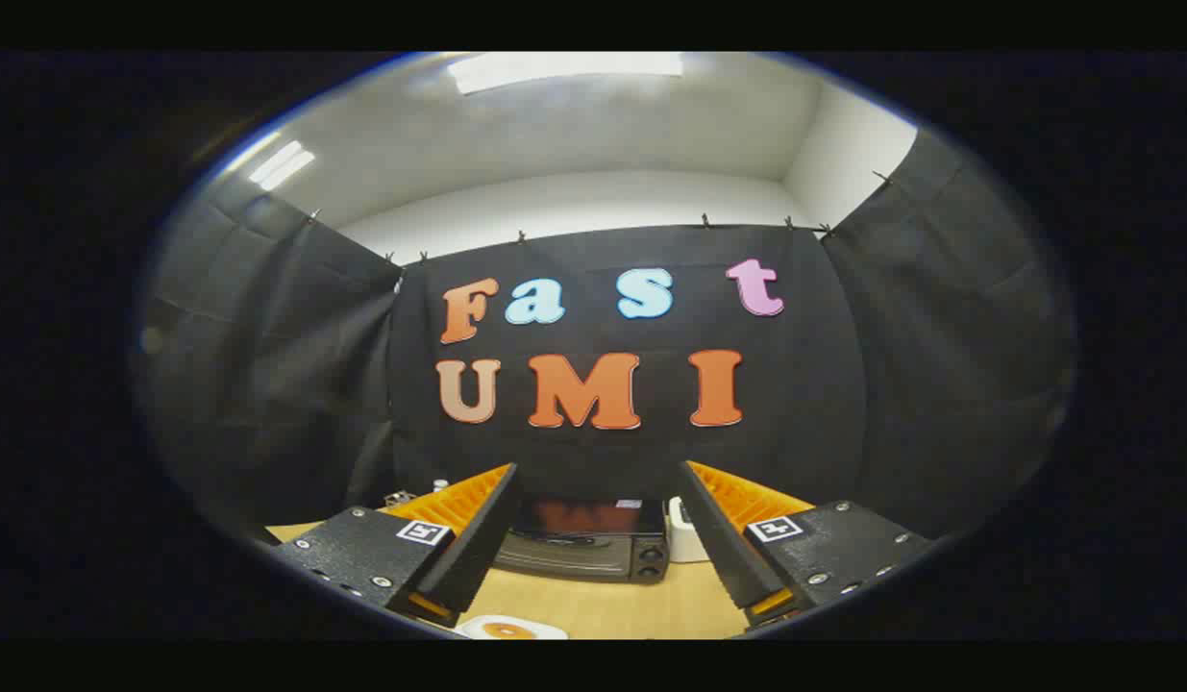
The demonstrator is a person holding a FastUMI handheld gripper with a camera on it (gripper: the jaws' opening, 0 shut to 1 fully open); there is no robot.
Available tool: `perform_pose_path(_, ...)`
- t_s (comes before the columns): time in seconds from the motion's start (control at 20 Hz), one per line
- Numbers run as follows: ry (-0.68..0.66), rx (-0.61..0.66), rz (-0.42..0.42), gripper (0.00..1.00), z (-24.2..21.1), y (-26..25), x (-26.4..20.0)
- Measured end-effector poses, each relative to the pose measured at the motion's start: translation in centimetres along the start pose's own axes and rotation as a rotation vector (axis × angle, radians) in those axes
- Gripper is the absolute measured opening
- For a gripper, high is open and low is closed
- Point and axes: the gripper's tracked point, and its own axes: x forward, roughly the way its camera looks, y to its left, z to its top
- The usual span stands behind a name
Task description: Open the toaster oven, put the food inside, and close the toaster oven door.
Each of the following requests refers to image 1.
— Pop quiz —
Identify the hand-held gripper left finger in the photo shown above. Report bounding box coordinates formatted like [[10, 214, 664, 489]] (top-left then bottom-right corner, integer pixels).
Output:
[[266, 463, 522, 630]]

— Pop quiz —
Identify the small ceiling light panel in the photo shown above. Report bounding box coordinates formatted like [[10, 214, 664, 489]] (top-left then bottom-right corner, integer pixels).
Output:
[[247, 140, 317, 191]]

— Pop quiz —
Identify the black toaster oven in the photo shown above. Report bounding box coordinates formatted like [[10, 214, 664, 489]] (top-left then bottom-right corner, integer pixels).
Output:
[[492, 492, 671, 585]]

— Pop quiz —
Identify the white round plate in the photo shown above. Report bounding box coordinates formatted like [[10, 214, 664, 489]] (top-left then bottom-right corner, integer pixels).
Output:
[[454, 615, 570, 640]]

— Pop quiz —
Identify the white toaster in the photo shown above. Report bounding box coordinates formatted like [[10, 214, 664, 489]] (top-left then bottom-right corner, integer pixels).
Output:
[[668, 497, 711, 564]]

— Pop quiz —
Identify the large ceiling light panel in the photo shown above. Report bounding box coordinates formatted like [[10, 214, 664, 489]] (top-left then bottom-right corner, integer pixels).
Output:
[[447, 52, 685, 95]]

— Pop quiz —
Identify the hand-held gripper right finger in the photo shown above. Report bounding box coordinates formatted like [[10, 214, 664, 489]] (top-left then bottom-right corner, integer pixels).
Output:
[[677, 459, 935, 630]]

